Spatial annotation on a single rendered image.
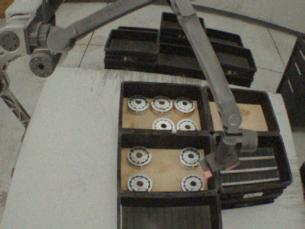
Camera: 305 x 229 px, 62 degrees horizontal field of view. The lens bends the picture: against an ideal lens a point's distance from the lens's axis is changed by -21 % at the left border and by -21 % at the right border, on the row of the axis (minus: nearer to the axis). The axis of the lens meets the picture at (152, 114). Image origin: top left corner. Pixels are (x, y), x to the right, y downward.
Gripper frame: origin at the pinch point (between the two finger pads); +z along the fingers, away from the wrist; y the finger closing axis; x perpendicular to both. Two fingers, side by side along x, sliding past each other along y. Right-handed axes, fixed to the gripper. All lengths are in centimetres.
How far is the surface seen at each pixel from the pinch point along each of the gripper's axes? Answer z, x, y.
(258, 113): 23, 35, 55
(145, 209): 23.3, 5.7, -23.3
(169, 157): 22.3, 26.6, -3.8
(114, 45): 50, 157, 11
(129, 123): 21, 50, -14
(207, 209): 24.1, -4.5, 1.0
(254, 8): 70, 245, 245
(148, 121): 21, 48, -5
